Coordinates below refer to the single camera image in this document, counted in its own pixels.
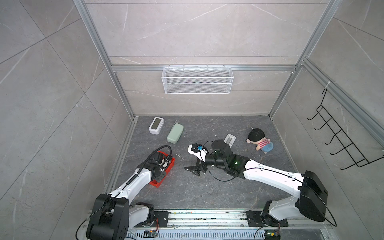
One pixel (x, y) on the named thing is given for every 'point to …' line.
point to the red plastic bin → (173, 161)
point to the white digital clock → (156, 125)
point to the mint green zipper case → (175, 133)
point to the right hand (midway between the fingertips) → (188, 157)
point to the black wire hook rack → (360, 160)
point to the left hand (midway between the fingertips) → (156, 168)
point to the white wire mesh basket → (197, 80)
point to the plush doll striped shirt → (257, 136)
